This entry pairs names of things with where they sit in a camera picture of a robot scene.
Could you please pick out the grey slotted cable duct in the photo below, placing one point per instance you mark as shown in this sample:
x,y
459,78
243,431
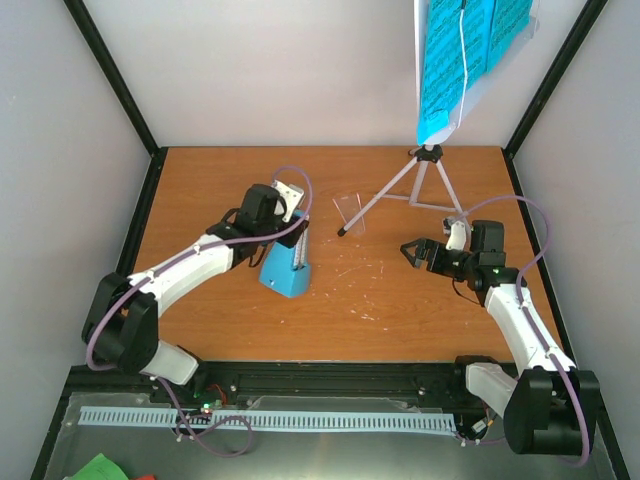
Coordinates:
x,y
274,421

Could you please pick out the black aluminium frame rail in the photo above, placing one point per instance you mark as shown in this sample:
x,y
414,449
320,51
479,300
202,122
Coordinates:
x,y
425,385

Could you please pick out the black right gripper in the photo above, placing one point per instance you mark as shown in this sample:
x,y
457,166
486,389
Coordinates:
x,y
424,245

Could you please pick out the clear plastic metronome cover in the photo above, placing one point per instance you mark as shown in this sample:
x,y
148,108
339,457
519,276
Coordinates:
x,y
348,206

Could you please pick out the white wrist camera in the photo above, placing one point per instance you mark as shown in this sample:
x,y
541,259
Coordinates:
x,y
289,198
457,232

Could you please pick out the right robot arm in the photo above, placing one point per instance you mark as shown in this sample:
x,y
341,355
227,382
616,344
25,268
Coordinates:
x,y
550,407

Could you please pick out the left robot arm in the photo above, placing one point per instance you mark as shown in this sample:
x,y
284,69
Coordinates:
x,y
122,328

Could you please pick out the green paper sheet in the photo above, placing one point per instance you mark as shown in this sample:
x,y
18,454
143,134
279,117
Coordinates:
x,y
99,468

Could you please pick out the blue sheet music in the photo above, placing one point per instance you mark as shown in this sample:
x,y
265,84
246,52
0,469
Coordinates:
x,y
461,47

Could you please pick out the blue metronome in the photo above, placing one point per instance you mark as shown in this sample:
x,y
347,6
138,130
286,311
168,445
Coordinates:
x,y
287,271

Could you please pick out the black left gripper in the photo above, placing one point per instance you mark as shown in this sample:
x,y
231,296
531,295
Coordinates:
x,y
292,239

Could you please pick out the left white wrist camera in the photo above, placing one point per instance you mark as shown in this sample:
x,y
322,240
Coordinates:
x,y
289,198

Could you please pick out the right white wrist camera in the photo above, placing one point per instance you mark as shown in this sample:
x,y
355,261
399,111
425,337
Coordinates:
x,y
457,232

